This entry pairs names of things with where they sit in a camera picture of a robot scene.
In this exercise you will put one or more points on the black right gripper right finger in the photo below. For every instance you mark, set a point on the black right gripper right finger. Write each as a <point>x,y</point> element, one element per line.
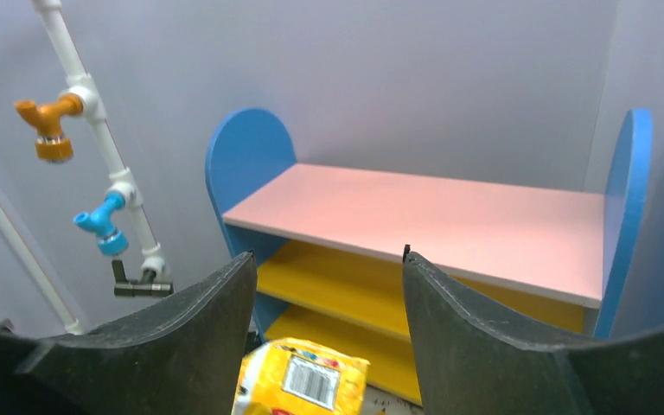
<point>474,355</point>

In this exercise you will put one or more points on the colourful wooden shelf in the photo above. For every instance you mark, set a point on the colourful wooden shelf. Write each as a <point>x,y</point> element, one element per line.
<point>329,241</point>

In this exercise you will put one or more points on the yellow snack packet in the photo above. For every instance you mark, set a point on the yellow snack packet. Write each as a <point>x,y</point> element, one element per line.
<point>294,376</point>

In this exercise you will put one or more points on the white diagonal pole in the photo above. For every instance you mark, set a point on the white diagonal pole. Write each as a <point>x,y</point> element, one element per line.
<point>36,270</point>

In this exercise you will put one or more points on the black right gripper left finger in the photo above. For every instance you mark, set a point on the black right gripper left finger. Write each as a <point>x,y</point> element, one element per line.
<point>181,355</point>

